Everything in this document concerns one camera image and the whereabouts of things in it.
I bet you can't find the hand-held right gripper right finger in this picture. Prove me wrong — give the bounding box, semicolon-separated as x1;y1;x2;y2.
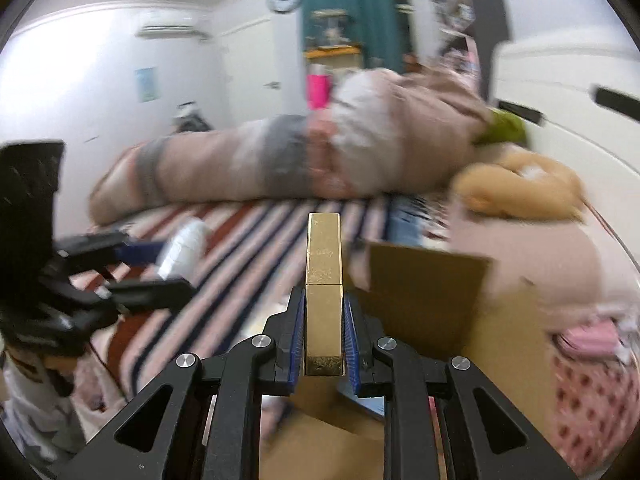
343;294;581;480

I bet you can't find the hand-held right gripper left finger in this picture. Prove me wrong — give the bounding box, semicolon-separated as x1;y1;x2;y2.
59;287;307;480

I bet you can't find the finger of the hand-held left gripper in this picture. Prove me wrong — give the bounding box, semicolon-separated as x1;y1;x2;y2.
92;278;197;316
55;230;166;267

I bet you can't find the white cylindrical bottle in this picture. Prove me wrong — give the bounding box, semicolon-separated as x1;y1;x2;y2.
156;218;213;281

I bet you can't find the gold rectangular box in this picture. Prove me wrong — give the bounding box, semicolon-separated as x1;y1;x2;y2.
304;212;347;377

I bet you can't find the brown cardboard box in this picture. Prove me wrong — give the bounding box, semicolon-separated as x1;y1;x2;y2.
260;241;561;480

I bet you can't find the striped bed sheet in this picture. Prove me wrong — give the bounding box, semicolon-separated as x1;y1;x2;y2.
70;194;456;401

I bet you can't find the pink and grey striped blanket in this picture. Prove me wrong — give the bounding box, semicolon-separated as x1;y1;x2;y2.
89;67;496;226

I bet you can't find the pink pillow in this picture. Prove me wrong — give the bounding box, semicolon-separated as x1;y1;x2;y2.
447;205;623;331

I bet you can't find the tan plush toy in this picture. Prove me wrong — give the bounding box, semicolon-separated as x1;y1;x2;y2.
452;151;586;221

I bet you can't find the white air conditioner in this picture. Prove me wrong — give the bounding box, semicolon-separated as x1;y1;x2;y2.
135;21;210;41

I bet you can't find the pink quilted pouch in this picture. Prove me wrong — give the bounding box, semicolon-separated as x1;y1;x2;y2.
555;321;626;367

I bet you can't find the pink tumbler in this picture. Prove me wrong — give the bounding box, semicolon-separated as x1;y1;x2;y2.
307;73;332;111

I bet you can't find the green cloth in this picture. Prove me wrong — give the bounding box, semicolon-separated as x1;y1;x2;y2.
475;108;532;147

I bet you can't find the white wardrobe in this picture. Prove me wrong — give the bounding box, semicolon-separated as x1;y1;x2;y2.
487;35;640;241

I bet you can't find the teal curtain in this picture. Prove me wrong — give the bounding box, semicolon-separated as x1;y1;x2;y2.
300;0;407;76

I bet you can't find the blue wall poster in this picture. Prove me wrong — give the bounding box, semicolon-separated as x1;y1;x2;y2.
135;67;160;104

